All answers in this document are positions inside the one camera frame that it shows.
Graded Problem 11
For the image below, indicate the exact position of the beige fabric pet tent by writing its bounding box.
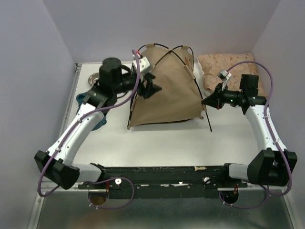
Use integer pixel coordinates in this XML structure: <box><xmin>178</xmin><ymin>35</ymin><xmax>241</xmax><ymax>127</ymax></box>
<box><xmin>127</xmin><ymin>43</ymin><xmax>207</xmax><ymax>131</ymax></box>

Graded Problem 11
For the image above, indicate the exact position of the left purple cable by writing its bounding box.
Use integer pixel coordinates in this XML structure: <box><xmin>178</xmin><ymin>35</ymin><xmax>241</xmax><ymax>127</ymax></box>
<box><xmin>38</xmin><ymin>50</ymin><xmax>141</xmax><ymax>211</ymax></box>

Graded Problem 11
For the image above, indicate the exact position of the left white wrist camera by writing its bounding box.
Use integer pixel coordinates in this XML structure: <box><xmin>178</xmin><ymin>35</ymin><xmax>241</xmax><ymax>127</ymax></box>
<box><xmin>132</xmin><ymin>52</ymin><xmax>153</xmax><ymax>75</ymax></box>

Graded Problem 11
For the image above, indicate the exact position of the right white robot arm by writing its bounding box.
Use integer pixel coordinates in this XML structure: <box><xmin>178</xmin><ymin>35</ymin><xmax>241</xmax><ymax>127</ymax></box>
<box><xmin>202</xmin><ymin>70</ymin><xmax>297</xmax><ymax>187</ymax></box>

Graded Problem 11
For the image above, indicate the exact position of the white chess piece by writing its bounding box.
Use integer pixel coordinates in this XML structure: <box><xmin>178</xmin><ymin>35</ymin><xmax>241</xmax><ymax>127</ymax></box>
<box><xmin>194</xmin><ymin>166</ymin><xmax>207</xmax><ymax>172</ymax></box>

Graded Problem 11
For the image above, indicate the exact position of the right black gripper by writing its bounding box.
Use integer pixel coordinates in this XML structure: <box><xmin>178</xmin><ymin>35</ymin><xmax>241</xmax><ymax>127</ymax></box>
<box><xmin>202</xmin><ymin>82</ymin><xmax>244</xmax><ymax>109</ymax></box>

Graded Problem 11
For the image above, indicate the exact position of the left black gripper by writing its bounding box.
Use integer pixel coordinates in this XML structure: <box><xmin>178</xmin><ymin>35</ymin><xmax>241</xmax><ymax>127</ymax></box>
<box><xmin>112</xmin><ymin>70</ymin><xmax>163</xmax><ymax>99</ymax></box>

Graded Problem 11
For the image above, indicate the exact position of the steel pet bowl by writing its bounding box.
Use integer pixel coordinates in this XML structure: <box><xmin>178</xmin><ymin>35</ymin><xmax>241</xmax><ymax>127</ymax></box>
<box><xmin>88</xmin><ymin>73</ymin><xmax>99</xmax><ymax>87</ymax></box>

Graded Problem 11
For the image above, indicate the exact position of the teal bowl stand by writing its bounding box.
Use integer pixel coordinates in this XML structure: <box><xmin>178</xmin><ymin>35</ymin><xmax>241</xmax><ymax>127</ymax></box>
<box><xmin>75</xmin><ymin>92</ymin><xmax>107</xmax><ymax>131</ymax></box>

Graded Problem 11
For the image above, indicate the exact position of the pink patterned pillow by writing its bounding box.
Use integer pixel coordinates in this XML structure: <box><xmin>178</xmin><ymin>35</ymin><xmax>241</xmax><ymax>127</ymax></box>
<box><xmin>197</xmin><ymin>52</ymin><xmax>258</xmax><ymax>96</ymax></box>

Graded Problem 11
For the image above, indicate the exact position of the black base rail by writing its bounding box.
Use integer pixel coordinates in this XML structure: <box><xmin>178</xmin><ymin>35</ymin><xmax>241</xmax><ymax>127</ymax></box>
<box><xmin>78</xmin><ymin>166</ymin><xmax>247</xmax><ymax>199</ymax></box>

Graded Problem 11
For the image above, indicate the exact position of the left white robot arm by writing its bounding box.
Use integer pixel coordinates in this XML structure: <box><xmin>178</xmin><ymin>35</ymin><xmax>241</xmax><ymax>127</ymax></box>
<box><xmin>34</xmin><ymin>55</ymin><xmax>162</xmax><ymax>190</ymax></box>

